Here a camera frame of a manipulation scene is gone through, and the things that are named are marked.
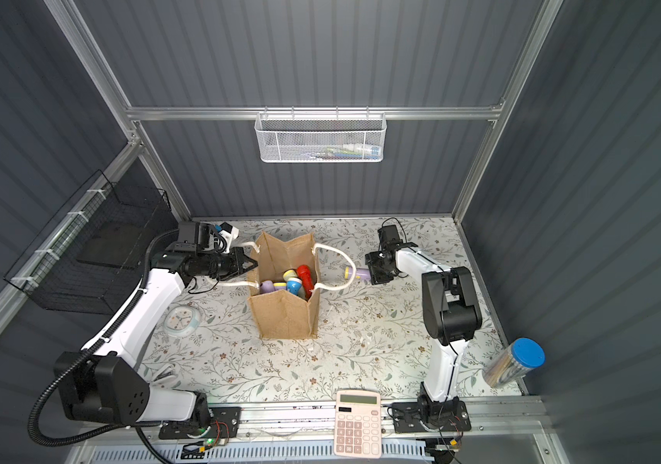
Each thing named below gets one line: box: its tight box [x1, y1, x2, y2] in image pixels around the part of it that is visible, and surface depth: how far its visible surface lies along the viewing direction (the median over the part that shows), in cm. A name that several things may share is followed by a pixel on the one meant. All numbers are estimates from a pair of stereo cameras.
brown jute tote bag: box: [209, 231, 357, 340], surface depth 85 cm
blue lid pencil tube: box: [482, 337, 547, 389], surface depth 68 cm
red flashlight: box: [297, 264, 315, 301], surface depth 95 cm
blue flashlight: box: [286, 276, 307, 300], surface depth 90 cm
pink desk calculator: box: [333, 389, 383, 460], surface depth 74 cm
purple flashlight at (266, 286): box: [258, 280, 275, 293], surface depth 88 cm
